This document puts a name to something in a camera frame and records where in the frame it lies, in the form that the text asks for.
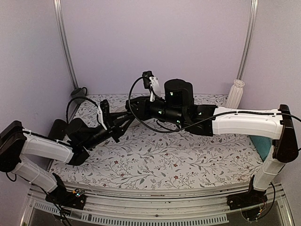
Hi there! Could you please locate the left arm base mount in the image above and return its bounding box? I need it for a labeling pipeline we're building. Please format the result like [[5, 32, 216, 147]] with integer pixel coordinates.
[[45, 187, 87, 210]]

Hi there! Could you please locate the white ribbed vase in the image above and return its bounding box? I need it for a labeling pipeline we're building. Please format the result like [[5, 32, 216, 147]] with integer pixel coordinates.
[[225, 79, 245, 109]]

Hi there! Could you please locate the grey mug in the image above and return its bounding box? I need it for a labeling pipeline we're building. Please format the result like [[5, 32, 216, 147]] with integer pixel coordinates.
[[71, 87, 87, 105]]

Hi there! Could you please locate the camera cable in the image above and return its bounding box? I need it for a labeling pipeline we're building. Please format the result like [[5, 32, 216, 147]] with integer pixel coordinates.
[[128, 76, 301, 151], [65, 95, 101, 123]]

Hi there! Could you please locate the black cylinder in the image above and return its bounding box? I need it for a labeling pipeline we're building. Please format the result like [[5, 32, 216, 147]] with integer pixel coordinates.
[[48, 119, 67, 140]]

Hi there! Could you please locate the right camera cable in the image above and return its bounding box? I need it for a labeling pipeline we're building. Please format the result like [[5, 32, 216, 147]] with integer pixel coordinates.
[[128, 76, 301, 151]]

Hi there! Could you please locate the teal cup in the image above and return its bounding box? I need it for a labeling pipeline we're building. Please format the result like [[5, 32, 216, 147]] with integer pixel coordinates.
[[250, 136, 272, 161]]

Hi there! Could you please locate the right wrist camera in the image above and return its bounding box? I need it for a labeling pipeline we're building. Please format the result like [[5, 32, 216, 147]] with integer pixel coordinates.
[[142, 71, 161, 102]]

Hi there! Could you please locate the left camera cable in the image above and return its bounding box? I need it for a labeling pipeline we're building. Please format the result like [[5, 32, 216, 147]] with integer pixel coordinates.
[[65, 95, 101, 123]]

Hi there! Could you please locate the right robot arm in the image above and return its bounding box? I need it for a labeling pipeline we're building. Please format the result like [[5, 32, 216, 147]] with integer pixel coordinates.
[[126, 77, 300, 205]]

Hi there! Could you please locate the floral tablecloth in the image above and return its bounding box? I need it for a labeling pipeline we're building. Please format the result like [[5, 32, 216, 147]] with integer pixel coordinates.
[[48, 93, 268, 190]]

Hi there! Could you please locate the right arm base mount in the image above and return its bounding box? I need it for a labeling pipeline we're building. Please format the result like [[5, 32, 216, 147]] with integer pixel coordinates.
[[227, 190, 268, 221]]

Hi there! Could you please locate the right aluminium post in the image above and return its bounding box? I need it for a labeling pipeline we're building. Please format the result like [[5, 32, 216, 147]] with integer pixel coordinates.
[[237, 0, 259, 80]]

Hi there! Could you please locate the left aluminium post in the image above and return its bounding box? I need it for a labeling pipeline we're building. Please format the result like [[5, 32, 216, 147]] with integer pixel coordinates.
[[53, 0, 79, 89]]

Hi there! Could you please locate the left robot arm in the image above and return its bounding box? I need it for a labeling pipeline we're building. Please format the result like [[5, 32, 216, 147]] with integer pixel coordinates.
[[0, 112, 134, 204]]

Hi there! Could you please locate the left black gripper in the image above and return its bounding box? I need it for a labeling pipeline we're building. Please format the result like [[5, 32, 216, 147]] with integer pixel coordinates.
[[82, 112, 135, 151]]

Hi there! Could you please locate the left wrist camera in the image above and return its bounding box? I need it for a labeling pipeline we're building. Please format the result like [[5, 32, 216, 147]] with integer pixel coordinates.
[[97, 99, 109, 130]]

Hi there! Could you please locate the aluminium post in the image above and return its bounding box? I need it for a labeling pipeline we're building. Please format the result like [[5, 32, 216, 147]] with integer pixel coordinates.
[[237, 0, 259, 80], [53, 0, 79, 89]]

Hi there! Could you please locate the front aluminium rail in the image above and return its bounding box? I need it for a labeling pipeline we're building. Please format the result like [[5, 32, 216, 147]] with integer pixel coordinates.
[[22, 183, 294, 226]]

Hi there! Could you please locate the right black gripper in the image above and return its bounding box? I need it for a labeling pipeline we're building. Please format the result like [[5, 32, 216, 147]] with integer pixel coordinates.
[[126, 96, 185, 127]]

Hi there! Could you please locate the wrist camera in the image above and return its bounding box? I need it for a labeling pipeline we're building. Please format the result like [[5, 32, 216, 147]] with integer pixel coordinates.
[[97, 99, 109, 130], [142, 71, 161, 102]]

